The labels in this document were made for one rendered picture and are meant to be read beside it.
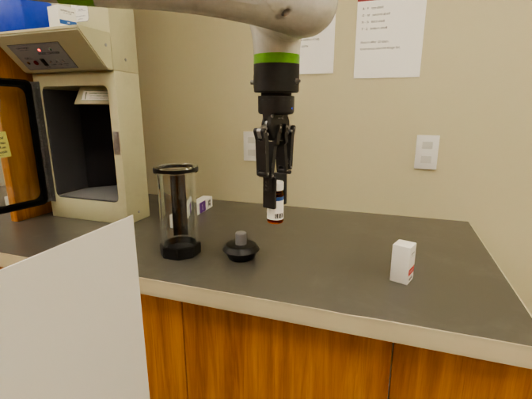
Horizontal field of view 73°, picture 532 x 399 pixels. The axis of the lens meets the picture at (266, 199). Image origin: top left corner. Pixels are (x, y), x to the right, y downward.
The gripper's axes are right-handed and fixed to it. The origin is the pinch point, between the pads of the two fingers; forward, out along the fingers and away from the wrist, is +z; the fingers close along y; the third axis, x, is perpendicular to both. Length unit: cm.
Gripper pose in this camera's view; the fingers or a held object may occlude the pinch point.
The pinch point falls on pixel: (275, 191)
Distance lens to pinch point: 79.3
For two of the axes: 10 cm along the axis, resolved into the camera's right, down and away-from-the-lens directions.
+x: 8.4, 1.5, -5.3
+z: 0.0, 9.6, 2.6
